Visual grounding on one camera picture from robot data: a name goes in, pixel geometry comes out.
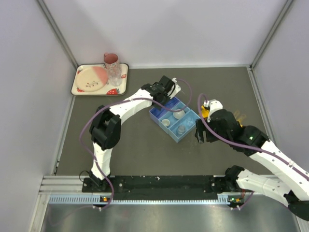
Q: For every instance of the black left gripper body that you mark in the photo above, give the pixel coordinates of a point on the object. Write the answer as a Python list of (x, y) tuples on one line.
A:
[(165, 99)]

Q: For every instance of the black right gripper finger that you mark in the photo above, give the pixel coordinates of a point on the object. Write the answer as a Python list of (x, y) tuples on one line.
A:
[(200, 139), (199, 130)]

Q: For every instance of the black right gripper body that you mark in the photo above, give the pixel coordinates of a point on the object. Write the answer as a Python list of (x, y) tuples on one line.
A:
[(210, 136)]

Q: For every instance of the blue divided storage bin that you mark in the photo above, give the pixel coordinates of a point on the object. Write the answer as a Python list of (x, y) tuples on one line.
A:
[(174, 123)]

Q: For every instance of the white round lid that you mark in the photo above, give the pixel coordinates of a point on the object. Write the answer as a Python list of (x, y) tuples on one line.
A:
[(178, 115)]

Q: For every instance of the small white round cap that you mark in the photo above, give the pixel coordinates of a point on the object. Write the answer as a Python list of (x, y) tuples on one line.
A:
[(165, 122)]

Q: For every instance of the yellow test tube rack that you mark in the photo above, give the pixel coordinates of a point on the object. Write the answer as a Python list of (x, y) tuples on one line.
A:
[(237, 115)]

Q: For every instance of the clear glass beaker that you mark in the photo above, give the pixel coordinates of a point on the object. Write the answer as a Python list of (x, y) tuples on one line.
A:
[(189, 122)]

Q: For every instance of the blue safety glasses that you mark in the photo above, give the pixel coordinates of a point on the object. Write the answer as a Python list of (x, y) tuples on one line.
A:
[(160, 112)]

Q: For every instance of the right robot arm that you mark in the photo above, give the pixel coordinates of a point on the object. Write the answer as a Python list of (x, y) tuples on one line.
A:
[(292, 187)]

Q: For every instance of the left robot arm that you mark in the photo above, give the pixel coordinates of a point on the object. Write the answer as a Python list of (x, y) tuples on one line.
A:
[(105, 128)]

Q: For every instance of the strawberry pattern tray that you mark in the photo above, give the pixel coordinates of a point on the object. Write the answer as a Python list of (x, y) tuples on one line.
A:
[(108, 89)]

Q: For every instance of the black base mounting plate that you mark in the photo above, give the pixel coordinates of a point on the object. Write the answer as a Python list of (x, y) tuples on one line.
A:
[(175, 187)]

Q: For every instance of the clear plastic bottle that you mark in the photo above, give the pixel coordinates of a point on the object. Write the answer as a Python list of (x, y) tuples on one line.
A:
[(114, 73)]

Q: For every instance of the pink mug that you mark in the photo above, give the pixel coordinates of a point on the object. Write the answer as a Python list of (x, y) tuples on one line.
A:
[(111, 61)]

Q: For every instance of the pink cream plate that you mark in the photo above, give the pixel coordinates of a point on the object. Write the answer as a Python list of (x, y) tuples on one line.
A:
[(91, 79)]

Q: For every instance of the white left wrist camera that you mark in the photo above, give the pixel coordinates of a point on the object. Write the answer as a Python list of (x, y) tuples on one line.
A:
[(175, 88)]

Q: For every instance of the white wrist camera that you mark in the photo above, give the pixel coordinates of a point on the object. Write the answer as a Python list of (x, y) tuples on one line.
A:
[(213, 106), (175, 88)]

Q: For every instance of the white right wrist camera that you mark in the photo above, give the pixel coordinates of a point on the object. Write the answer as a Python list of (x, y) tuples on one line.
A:
[(213, 106)]

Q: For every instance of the aluminium frame rail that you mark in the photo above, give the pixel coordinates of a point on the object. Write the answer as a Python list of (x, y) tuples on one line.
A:
[(61, 185)]

